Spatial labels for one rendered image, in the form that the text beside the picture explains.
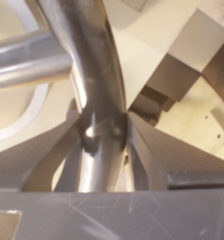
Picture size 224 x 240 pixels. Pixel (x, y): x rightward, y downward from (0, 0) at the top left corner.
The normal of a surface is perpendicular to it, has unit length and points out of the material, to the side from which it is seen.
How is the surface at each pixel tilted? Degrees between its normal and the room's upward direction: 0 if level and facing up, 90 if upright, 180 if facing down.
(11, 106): 119
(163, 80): 90
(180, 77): 90
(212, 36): 90
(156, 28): 90
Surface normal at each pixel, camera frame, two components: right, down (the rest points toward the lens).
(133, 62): 0.01, 0.56
